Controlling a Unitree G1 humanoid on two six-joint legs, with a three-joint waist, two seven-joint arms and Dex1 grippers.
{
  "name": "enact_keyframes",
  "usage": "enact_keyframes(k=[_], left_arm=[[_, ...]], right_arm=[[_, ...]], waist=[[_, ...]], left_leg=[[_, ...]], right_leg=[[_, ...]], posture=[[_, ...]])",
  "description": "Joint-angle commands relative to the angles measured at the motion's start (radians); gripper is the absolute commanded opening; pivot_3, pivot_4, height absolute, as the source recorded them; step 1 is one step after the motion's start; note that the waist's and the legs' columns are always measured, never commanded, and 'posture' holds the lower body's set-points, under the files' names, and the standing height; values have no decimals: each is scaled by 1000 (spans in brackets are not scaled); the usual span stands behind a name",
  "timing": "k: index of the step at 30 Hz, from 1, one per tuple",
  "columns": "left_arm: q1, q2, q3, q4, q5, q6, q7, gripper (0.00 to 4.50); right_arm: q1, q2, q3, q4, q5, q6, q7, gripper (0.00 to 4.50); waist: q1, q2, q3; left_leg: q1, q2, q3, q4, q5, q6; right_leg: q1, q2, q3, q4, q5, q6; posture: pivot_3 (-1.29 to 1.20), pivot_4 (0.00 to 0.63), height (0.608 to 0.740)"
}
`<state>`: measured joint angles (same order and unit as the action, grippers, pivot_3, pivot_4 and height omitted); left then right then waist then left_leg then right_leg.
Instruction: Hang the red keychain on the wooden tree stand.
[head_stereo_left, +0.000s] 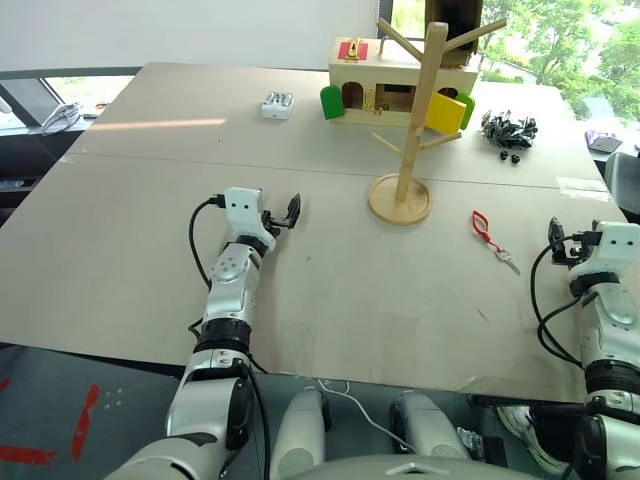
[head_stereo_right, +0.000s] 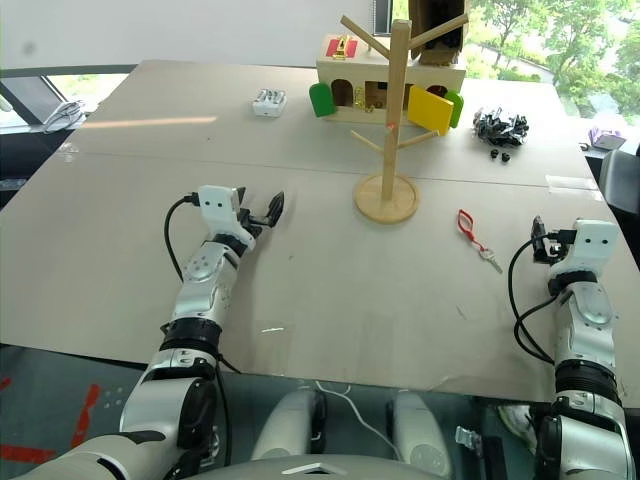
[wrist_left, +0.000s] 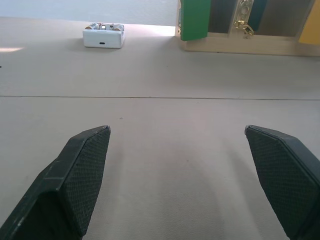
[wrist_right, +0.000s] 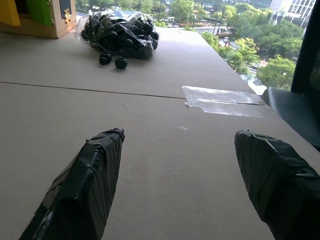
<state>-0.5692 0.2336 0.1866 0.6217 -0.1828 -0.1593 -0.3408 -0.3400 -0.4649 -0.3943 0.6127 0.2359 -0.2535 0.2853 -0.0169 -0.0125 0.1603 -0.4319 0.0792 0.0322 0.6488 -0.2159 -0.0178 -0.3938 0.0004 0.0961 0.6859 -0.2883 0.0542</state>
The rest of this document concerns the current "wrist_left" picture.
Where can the green panel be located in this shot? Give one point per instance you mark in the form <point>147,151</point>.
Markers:
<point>195,18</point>

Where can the white battery charger box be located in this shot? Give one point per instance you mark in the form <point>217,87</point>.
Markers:
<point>103,37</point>

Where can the silver battery with orange band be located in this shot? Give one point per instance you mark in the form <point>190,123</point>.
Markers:
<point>92,26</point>
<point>119,26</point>

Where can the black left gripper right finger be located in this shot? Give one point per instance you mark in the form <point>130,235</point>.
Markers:
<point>285,175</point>

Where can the yellow panel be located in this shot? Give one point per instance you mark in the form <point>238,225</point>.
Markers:
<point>310,25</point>

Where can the wooden board with latches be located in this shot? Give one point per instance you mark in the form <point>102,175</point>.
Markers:
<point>246,37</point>

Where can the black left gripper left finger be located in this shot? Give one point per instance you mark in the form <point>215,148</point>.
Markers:
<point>75,175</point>

